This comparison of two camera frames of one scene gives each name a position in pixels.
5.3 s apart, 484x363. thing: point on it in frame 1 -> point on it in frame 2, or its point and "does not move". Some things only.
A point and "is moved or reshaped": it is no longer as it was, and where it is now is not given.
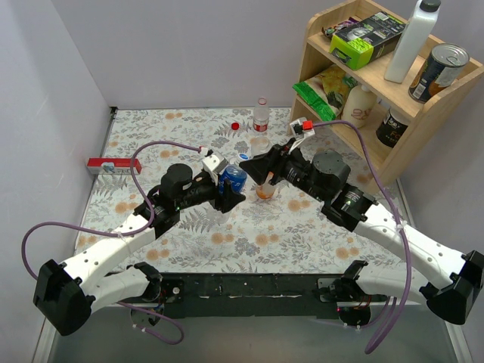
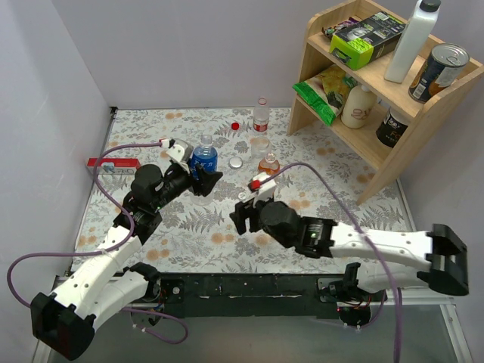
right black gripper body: x=277 y=160 -> x=249 y=218
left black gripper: x=220 y=193 -> x=197 y=181
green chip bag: x=327 y=91 does not move
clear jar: x=259 y=144 does not move
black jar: x=390 y=131 does not move
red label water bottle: x=261 y=115 does not move
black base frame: x=255 y=296 does not move
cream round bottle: x=359 y=105 does not move
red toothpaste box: x=113 y=165 does not move
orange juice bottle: x=265 y=191 is moved or reshaped
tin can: x=442 y=67 does not move
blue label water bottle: x=236 y=177 -> x=206 y=155
